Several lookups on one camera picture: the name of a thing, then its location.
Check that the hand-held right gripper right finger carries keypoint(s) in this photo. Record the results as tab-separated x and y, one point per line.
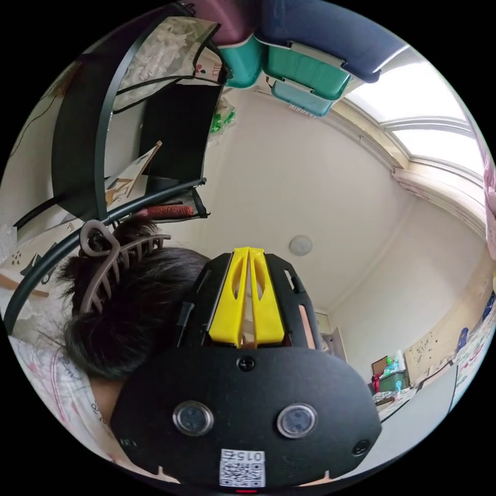
267	317

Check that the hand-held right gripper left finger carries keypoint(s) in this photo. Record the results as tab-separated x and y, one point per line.
226	310

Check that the round ceiling lamp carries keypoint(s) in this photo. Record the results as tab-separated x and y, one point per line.
301	245

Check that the person's body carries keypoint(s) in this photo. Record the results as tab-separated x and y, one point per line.
128	310

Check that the low shelf with boxes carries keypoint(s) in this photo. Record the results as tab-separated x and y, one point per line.
389	374

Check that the green plastic bag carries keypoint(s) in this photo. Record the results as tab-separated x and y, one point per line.
221	122

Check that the black metal shelf rack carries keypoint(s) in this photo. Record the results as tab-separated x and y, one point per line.
77	155

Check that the light blue storage box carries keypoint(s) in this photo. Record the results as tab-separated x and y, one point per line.
302	98

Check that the teal storage box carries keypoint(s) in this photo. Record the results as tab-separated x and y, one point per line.
242	62

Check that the pink curtain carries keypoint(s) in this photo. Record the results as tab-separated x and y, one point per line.
489	201

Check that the green storage box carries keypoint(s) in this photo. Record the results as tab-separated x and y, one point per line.
306	69

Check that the window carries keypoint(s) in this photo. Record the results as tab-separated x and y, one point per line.
426	116

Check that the purple bag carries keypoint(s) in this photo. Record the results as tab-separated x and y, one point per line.
236	19

